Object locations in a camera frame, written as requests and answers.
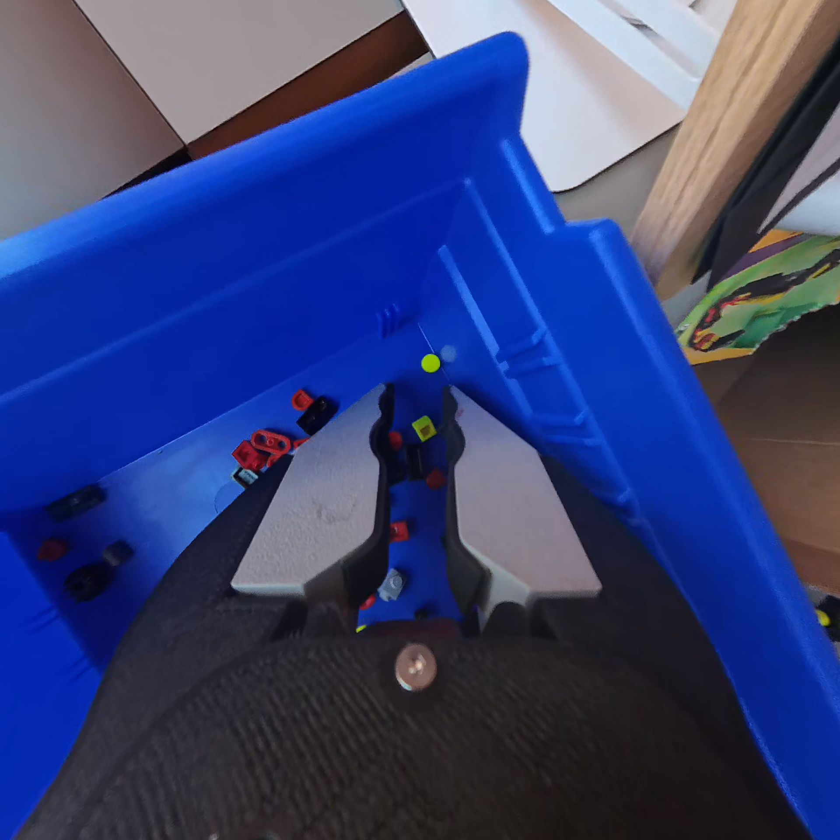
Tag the pale grey lego tile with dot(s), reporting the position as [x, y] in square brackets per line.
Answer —
[246, 477]

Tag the scattered red lego pieces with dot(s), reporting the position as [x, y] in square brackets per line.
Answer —
[269, 443]

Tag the dark grey lego brick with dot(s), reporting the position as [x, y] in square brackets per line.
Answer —
[118, 552]

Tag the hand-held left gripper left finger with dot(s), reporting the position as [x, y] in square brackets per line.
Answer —
[315, 518]

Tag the blue plastic bin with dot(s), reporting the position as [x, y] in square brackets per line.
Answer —
[262, 229]

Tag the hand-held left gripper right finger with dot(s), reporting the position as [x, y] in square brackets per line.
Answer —
[518, 525]

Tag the lime round lego stud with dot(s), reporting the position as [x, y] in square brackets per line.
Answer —
[430, 363]

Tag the black stand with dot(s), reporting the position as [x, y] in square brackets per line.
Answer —
[754, 197]

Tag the white rounded board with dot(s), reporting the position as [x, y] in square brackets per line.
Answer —
[577, 131]

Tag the printed cardboard lego box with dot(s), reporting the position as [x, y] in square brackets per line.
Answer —
[774, 426]

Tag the lime square lego brick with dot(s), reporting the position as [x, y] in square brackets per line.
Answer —
[424, 428]

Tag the black lego wheel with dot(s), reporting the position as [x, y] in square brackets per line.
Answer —
[85, 581]

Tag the light wooden post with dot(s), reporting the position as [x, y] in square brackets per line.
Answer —
[709, 144]

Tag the small light grey lego piece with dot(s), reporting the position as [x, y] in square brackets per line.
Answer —
[392, 584]

